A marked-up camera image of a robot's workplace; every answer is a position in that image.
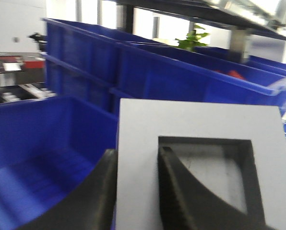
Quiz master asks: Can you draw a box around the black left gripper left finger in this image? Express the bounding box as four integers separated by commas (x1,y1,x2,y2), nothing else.
19,149,118,230

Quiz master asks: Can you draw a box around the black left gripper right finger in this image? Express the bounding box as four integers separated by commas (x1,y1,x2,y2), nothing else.
158,147,271,230

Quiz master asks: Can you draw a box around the gray square base block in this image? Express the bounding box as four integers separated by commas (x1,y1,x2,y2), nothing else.
116,98,286,230

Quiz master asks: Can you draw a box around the blue target bin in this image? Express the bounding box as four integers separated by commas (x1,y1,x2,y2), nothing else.
0,96,118,230

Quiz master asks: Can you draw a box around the long blue bin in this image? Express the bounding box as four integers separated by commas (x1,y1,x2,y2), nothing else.
45,18,286,114

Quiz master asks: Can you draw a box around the green plant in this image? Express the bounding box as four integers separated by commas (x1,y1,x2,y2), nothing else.
175,24,210,52

